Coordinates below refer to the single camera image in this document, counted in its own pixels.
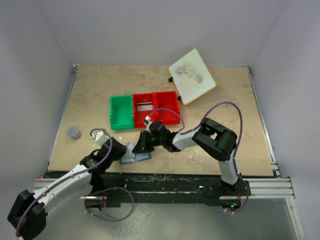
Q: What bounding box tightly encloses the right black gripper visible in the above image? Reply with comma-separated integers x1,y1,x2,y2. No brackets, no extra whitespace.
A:
132,130,165,154

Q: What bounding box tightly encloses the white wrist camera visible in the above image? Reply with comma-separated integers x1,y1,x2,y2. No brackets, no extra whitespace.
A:
89,128,109,147
143,115,153,132

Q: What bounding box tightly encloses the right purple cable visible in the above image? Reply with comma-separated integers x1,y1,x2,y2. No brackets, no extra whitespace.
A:
144,101,251,216

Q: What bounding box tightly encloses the purple cable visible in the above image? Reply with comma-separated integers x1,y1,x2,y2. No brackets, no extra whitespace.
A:
14,127,136,237
144,101,251,216

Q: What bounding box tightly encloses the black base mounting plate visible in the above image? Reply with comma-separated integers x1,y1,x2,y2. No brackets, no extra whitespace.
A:
90,172,251,208

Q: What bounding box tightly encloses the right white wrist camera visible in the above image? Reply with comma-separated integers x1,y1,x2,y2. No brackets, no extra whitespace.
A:
143,115,153,132

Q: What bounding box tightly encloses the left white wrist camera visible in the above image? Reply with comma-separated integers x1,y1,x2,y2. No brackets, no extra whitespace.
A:
89,128,109,147

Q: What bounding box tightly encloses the green plastic bin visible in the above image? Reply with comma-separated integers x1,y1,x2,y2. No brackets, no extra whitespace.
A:
109,94,134,130

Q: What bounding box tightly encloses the white board wooden frame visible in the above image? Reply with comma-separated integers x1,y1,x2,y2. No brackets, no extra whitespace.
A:
168,48,217,106

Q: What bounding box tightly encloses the red double plastic bin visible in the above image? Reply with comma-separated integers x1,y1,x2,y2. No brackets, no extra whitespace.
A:
132,91,181,128

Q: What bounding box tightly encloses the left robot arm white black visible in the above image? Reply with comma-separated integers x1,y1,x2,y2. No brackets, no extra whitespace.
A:
7,137,127,240

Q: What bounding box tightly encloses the white credit card magnetic stripe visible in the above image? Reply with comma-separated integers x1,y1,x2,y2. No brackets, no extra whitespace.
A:
136,102,154,112

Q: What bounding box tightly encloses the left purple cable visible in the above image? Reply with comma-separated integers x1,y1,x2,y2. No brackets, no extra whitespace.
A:
14,127,136,237

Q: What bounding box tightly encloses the blue card holder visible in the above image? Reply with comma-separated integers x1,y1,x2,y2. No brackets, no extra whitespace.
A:
119,142,152,165

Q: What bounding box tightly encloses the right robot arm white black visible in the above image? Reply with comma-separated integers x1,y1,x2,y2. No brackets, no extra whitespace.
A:
132,117,240,196

